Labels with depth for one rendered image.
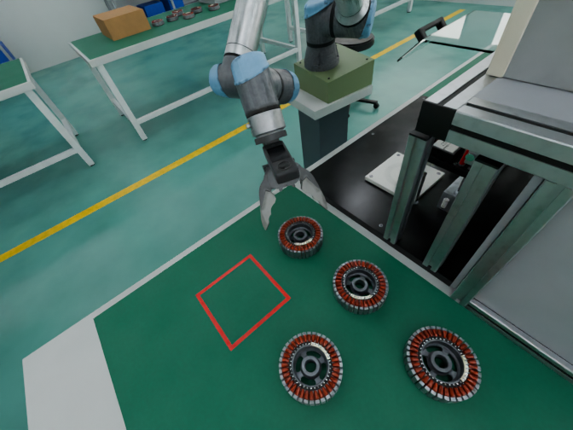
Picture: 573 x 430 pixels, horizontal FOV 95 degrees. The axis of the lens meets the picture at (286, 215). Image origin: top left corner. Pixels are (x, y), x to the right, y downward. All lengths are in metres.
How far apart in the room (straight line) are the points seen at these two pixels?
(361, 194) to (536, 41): 0.44
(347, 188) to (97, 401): 0.73
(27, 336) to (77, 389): 1.36
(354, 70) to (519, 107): 0.89
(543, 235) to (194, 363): 0.61
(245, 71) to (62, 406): 0.73
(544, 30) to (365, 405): 0.58
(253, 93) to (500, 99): 0.39
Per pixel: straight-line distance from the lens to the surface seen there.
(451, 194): 0.73
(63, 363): 0.79
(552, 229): 0.47
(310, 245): 0.63
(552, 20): 0.48
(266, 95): 0.57
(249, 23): 0.77
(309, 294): 0.61
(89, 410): 0.72
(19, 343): 2.10
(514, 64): 0.50
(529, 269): 0.53
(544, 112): 0.44
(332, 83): 1.20
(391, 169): 0.83
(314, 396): 0.52
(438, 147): 0.69
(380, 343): 0.58
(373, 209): 0.72
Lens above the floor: 1.31
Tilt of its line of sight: 49 degrees down
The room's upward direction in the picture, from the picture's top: 11 degrees counter-clockwise
